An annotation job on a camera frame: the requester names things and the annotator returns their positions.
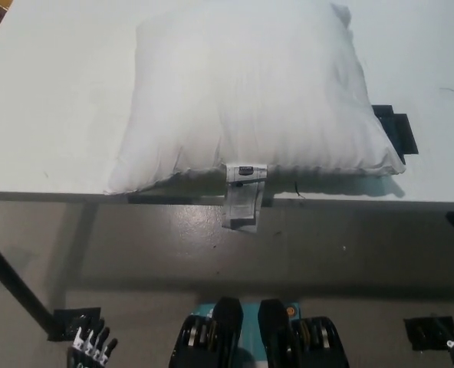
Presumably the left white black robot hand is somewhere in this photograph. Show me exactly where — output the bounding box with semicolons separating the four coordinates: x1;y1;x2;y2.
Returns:
66;316;119;368

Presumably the white pillow with label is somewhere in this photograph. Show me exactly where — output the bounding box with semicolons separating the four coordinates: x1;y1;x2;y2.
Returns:
102;2;407;235

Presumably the black diagonal table leg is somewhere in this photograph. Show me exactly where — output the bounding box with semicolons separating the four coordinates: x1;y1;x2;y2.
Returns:
0;228;54;340

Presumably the black tape patch on table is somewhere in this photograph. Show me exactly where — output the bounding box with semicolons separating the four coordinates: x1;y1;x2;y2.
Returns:
370;103;420;165

